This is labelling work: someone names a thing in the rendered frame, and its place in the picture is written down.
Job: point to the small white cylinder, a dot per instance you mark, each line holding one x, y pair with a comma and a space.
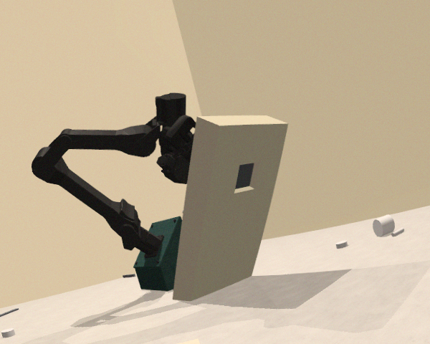
397, 232

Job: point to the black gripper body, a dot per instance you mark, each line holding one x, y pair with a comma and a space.
179, 134

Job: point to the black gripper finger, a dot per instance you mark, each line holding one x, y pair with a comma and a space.
188, 153

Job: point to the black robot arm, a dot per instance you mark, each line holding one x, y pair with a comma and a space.
138, 140

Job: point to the beige panel with square opening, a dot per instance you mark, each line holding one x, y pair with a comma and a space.
231, 180

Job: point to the beige cylinder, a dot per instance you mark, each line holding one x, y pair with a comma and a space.
383, 225

